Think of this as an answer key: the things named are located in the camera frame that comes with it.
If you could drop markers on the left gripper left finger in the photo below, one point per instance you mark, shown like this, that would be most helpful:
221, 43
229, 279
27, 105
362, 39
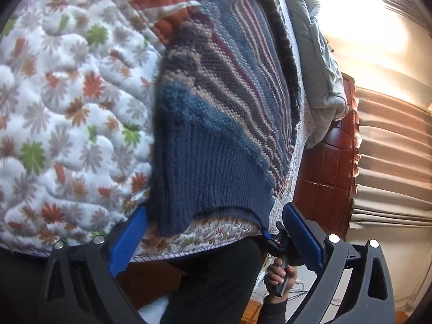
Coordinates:
79, 284

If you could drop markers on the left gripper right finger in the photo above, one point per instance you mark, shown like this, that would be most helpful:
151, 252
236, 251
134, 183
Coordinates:
368, 297

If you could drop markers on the blue striped knitted sweater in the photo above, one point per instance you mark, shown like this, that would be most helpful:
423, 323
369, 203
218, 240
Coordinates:
225, 116

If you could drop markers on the person's right hand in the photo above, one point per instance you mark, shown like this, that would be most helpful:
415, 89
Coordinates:
276, 275

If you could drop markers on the wooden bed footboard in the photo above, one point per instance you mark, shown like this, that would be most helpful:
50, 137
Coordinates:
327, 178

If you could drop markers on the person's black trousers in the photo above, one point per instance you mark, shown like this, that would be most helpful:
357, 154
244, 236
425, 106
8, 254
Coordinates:
215, 286

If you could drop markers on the grey crumpled comforter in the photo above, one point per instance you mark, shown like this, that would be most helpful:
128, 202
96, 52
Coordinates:
321, 76

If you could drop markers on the floral patterned quilt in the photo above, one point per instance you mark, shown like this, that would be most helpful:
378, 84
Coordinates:
77, 95

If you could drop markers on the beige window curtain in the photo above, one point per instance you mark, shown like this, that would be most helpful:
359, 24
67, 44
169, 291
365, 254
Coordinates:
394, 184

